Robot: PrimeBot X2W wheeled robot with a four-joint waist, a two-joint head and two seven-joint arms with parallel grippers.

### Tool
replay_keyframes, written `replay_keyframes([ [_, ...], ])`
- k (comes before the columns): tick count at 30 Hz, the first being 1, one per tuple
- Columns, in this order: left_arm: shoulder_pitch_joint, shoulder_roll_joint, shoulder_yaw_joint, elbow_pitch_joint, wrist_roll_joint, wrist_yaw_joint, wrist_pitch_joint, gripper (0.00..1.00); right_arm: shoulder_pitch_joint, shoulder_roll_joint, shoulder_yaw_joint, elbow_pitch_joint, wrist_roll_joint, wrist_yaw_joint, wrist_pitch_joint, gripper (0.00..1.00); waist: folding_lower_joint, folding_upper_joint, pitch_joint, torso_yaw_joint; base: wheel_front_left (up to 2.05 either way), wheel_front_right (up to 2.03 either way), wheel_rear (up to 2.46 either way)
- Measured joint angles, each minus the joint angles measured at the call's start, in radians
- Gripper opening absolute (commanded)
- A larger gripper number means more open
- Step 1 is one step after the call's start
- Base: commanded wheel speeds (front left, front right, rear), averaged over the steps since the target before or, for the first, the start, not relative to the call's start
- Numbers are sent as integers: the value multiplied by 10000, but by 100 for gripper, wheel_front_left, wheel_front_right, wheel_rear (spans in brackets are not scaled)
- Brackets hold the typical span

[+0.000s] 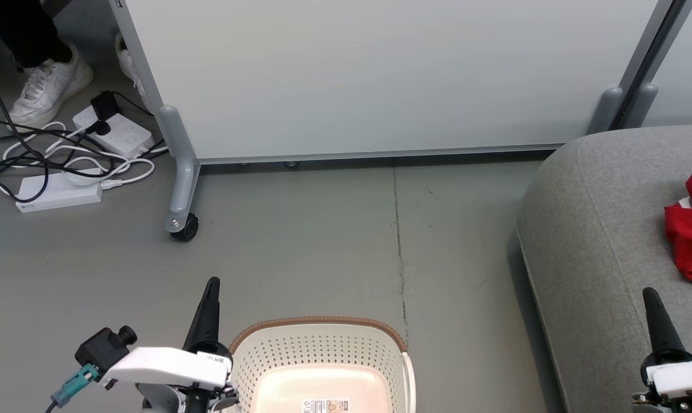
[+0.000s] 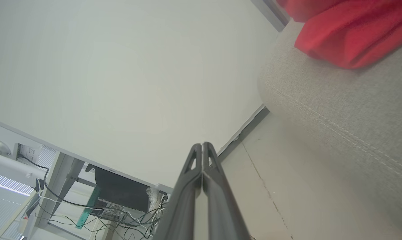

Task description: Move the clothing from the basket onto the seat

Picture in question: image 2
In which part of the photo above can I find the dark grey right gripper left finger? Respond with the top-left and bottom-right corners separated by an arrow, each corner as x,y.
153,143 -> 202,240

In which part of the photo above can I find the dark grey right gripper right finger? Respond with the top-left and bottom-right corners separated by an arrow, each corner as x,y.
202,142 -> 252,240

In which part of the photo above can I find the plain red garment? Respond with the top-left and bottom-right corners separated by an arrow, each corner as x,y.
276,0 -> 402,69

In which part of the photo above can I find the grey fabric sofa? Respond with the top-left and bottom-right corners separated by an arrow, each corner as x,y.
257,18 -> 402,239

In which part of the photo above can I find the white sneaker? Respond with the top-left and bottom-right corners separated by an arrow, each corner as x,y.
146,187 -> 165,214

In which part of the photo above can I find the black computer monitor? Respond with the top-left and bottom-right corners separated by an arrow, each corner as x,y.
85,163 -> 151,213

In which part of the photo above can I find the white power strip with sockets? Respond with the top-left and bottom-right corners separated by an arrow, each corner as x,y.
99,203 -> 126,221

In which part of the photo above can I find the teal bar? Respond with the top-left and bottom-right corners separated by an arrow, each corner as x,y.
75,186 -> 102,229

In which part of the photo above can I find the grey desk leg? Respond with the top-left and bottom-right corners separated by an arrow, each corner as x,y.
38,154 -> 85,229

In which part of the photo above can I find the large white partition panel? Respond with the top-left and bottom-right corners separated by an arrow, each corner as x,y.
0,0 -> 280,194

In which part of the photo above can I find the white labelled box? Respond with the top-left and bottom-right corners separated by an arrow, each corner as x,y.
13,143 -> 42,164

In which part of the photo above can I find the white window blind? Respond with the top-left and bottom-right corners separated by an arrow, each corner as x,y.
0,170 -> 33,240

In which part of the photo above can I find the short grey partition foot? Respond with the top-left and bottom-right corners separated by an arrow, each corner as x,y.
251,0 -> 291,33

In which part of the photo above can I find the black cable bundle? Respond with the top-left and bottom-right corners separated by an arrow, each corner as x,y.
18,153 -> 168,240

